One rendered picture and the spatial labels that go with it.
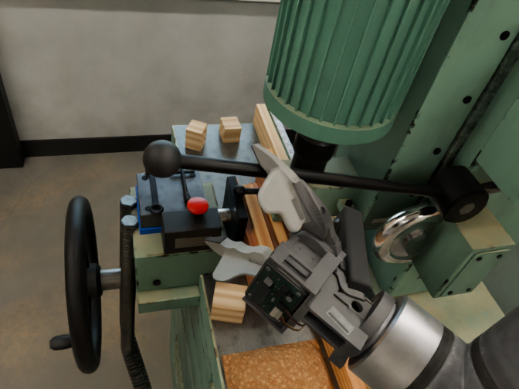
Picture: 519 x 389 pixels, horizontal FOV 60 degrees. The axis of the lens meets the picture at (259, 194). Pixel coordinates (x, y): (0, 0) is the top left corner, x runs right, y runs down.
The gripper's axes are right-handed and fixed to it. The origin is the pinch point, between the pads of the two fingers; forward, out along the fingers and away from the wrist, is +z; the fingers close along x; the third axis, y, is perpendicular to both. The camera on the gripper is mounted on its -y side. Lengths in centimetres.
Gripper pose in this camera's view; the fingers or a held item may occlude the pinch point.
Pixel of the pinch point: (229, 192)
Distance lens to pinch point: 49.0
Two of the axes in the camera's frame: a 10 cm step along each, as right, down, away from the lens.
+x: -3.8, 6.8, 6.2
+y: -5.2, 3.9, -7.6
